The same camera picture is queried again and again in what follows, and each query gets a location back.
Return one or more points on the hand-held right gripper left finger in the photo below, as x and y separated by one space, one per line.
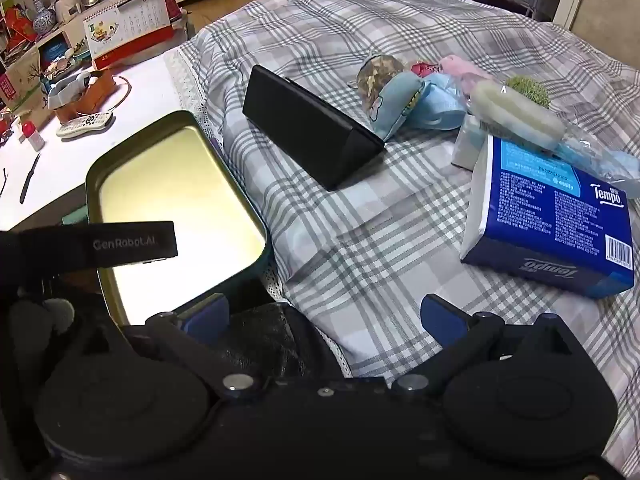
205 317

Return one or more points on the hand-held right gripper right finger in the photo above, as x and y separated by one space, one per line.
442 317

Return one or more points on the green metal tin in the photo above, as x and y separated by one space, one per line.
175 175

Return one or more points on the small pale tissue packet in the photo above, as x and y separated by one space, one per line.
467 142

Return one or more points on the light blue printed pouch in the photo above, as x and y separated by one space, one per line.
397 102

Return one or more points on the green scouring ball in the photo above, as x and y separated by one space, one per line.
527 90

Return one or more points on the camouflage cloth pouch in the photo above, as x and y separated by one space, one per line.
375 77

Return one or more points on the pink cloth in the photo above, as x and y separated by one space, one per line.
462 67

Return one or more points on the red patterned cloth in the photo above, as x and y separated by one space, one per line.
421 67

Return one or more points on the person's dark clothing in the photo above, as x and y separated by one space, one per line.
275 340

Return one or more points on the grey plaid blanket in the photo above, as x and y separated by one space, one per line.
400 220

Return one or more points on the black pen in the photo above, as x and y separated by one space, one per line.
30 177

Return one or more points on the white remote control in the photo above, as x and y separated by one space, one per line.
85 124

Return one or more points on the eyeglasses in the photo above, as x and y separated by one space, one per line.
2 182

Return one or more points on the blue tissue pack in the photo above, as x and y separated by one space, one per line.
545 220

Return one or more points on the white bottle with red cap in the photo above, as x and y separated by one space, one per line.
32 136

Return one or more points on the brown leather tray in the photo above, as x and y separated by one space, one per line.
87 100

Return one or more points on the white lace cloth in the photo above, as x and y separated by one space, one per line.
192 90

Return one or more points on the cardboard box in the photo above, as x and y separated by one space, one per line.
20 77

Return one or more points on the black triangular case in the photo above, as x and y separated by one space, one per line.
310 130

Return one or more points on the desk calendar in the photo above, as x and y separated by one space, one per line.
127 27

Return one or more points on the blue and white vase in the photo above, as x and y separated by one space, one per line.
42 17

